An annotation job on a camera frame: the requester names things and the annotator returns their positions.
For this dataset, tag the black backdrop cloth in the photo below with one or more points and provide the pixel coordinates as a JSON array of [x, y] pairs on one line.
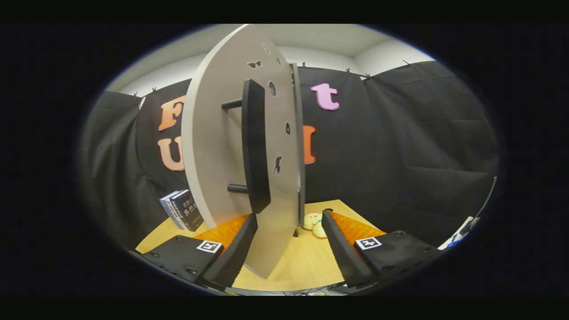
[[400, 146]]

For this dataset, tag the blue and white book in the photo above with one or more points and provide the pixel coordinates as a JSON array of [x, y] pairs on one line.
[[171, 211]]

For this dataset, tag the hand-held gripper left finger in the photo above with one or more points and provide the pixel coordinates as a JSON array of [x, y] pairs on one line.
[[233, 255]]

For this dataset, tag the grey cabinet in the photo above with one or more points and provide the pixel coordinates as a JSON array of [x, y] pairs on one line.
[[300, 178]]

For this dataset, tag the white side table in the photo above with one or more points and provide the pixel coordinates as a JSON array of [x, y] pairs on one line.
[[453, 238]]

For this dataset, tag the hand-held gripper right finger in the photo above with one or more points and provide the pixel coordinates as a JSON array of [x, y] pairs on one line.
[[344, 253]]

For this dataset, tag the yellow plush toy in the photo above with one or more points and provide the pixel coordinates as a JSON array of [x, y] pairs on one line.
[[313, 222]]

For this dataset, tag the dark blue book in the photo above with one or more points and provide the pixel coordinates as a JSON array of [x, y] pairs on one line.
[[189, 211]]

